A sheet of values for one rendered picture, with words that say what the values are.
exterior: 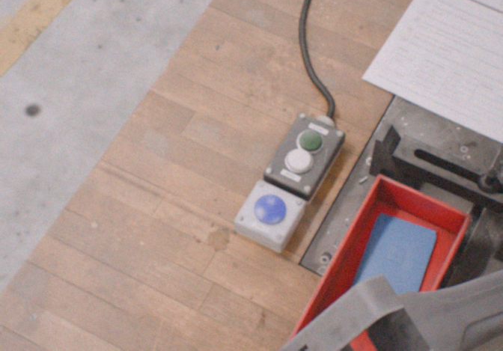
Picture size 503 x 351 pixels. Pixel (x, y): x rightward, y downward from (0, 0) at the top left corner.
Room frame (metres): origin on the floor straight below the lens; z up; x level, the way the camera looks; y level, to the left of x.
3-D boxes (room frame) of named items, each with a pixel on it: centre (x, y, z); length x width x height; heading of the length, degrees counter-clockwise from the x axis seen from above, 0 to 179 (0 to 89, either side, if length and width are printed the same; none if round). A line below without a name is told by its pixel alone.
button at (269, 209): (0.55, -0.03, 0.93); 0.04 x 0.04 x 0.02
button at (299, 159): (0.62, -0.07, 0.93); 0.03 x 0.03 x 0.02
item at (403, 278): (0.47, -0.17, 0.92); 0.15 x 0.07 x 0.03; 157
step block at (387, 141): (0.61, -0.19, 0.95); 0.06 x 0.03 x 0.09; 60
